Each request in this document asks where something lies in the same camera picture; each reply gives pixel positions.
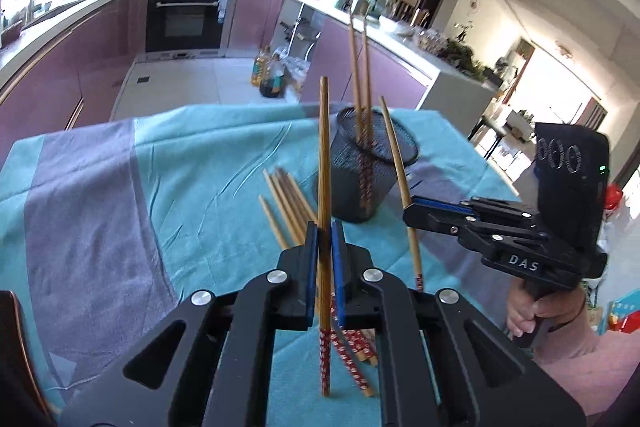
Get chopsticks standing in holder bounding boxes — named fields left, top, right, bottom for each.
left=347, top=18, right=370, bottom=214

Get person's right forearm pink sleeve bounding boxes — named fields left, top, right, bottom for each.
left=530, top=302, right=640, bottom=408

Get dark wooden chair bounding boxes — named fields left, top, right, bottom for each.
left=0, top=290, right=53, bottom=427

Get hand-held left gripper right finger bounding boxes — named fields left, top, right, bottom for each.
left=331, top=221, right=587, bottom=427

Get black mesh utensil holder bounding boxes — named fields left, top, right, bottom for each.
left=318, top=106, right=420, bottom=224

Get purple cabinet run with appliances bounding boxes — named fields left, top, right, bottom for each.
left=234, top=0, right=497, bottom=138

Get dark sauce bottle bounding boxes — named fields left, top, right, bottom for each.
left=259, top=54, right=288, bottom=99

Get wooden chopstick red patterned end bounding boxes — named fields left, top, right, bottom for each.
left=378, top=95, right=426, bottom=294
left=317, top=76, right=335, bottom=399
left=361, top=24, right=377, bottom=168

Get black built-in oven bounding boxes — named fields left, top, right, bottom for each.
left=145, top=0, right=233, bottom=54

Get green potted plants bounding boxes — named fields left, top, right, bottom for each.
left=439, top=38, right=502, bottom=81

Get person's right hand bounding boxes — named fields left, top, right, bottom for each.
left=505, top=287, right=587, bottom=338

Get yellow cooking oil bottle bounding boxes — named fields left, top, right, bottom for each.
left=250, top=47, right=273, bottom=88

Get bunch of wooden chopsticks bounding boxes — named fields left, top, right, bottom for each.
left=257, top=166, right=379, bottom=399

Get teal and grey tablecloth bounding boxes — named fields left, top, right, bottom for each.
left=0, top=103, right=523, bottom=427

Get purple cabinet run with sink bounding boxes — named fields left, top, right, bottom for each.
left=0, top=0, right=147, bottom=145

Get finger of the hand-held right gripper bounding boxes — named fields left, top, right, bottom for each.
left=403, top=204, right=549, bottom=254
left=411, top=196, right=540, bottom=224

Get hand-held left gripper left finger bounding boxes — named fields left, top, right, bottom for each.
left=60, top=221, right=321, bottom=427

